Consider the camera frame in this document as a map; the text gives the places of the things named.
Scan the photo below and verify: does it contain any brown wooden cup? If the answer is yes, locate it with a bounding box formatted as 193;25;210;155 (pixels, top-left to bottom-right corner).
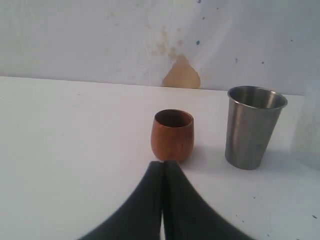
150;109;195;163

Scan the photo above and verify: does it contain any stainless steel cup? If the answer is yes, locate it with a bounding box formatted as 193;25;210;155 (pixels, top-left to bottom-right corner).
225;86;288;170

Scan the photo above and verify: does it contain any translucent plastic cup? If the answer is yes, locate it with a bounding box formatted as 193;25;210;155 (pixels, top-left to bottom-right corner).
291;82;320;170

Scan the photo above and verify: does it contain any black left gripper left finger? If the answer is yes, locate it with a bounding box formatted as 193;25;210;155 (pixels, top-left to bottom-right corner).
81;161;164;240

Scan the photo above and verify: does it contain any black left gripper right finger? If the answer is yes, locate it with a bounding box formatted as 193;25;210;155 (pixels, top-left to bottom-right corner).
162;160;252;240

